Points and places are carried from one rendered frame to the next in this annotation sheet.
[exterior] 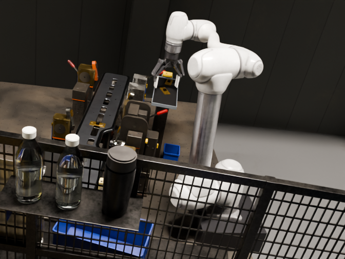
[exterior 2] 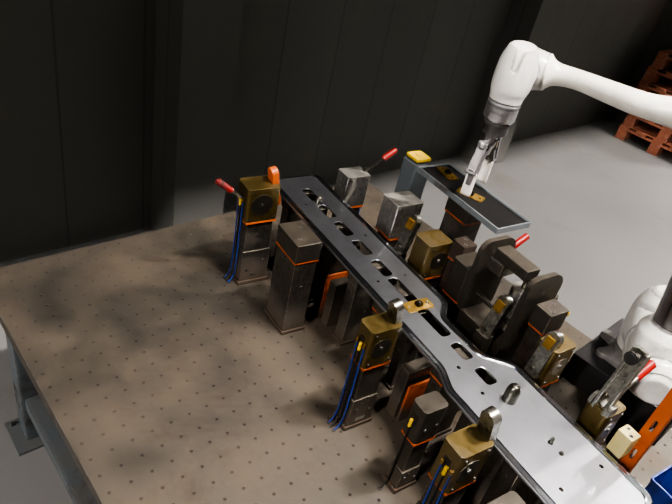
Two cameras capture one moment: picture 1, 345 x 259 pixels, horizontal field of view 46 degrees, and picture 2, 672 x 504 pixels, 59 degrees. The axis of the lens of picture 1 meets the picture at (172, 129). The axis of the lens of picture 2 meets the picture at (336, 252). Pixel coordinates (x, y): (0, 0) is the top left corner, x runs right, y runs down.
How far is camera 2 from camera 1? 1.67 m
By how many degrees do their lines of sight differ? 30
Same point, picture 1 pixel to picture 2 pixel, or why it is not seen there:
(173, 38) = (520, 96)
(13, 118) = (143, 346)
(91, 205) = not seen: outside the picture
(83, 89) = (310, 237)
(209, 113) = not seen: outside the picture
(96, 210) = not seen: outside the picture
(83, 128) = (414, 326)
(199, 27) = (544, 64)
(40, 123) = (202, 331)
